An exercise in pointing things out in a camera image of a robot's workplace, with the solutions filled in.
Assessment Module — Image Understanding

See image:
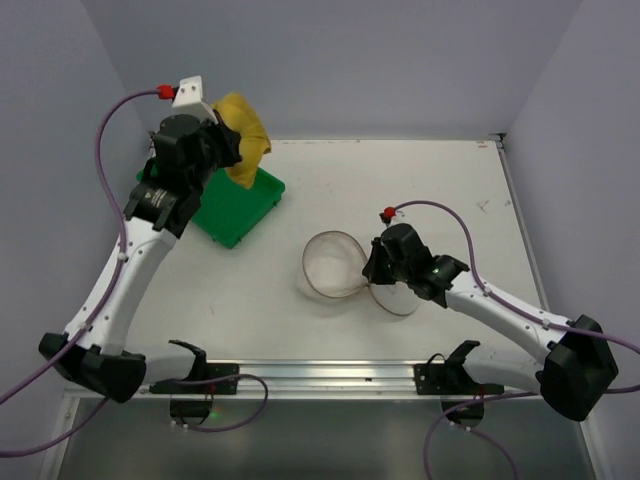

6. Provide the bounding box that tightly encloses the purple cable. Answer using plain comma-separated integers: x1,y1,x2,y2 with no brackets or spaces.
394,199,640,480
0,85,269,457

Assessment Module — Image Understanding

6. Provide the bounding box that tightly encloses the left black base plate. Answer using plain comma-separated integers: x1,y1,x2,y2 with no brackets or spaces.
143,340,240,395

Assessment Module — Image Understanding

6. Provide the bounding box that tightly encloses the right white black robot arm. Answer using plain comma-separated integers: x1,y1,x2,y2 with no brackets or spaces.
362,223,618,421

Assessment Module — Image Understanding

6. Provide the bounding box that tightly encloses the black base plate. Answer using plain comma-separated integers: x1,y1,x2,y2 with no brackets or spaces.
413,340,505,396
143,340,240,395

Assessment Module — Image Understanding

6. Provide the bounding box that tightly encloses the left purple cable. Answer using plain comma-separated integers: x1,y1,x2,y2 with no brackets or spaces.
0,85,269,457

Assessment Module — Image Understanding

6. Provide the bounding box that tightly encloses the green plastic tray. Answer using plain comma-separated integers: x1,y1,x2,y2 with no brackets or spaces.
136,167,287,250

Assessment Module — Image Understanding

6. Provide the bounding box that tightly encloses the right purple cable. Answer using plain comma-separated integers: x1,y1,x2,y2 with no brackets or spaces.
394,199,640,480

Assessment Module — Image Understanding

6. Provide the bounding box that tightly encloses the white round mesh laundry bag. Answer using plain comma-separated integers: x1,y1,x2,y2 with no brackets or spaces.
297,230,420,318

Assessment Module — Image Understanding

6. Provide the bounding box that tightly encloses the yellow bra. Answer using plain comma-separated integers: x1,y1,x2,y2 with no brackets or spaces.
212,92,271,189

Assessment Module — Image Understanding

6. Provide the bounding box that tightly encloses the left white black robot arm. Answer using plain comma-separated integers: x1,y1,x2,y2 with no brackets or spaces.
39,111,241,403

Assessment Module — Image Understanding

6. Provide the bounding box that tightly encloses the front aluminium mounting rail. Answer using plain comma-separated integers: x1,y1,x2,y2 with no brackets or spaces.
70,350,542,404

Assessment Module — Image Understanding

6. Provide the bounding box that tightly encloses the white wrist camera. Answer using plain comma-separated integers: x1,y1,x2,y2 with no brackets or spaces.
172,76,218,124
379,206,397,227

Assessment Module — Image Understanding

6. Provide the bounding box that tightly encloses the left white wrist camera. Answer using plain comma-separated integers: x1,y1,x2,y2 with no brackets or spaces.
172,76,218,124

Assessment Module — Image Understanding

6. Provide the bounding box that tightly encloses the right aluminium table edge rail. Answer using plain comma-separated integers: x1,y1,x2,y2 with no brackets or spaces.
489,133,549,309

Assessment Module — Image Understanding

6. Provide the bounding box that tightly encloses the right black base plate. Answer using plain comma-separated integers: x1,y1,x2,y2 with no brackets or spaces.
413,340,505,396

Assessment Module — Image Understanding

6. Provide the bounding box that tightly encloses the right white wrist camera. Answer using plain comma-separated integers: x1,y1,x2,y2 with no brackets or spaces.
379,206,397,227

